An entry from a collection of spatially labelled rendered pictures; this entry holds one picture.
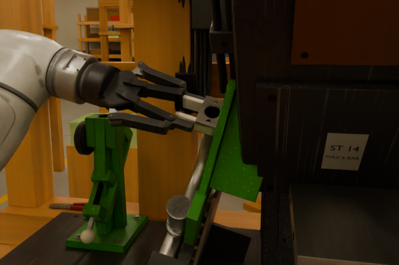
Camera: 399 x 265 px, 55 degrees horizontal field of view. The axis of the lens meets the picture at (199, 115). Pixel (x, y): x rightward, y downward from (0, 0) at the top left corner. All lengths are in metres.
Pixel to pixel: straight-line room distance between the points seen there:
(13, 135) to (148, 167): 0.40
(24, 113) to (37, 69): 0.08
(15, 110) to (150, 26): 0.39
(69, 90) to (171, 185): 0.41
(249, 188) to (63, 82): 0.35
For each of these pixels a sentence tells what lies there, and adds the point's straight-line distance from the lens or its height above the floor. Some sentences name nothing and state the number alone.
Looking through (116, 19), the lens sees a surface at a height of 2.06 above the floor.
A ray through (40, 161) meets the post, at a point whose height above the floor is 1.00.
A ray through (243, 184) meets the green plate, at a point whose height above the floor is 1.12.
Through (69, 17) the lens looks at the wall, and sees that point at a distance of 11.73.
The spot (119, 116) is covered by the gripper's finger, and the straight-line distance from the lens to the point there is 0.63.
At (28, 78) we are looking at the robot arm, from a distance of 0.69.
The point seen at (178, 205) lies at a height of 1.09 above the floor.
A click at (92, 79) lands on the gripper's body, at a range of 0.66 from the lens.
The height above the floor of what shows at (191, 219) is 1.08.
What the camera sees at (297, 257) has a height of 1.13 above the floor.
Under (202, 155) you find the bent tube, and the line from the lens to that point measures 0.70.
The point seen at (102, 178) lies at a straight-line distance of 0.83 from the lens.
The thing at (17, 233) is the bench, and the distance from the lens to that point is 1.04.
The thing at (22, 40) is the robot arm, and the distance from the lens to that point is 0.72.
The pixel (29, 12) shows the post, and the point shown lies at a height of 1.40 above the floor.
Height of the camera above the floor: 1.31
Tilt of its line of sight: 10 degrees down
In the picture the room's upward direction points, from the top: straight up
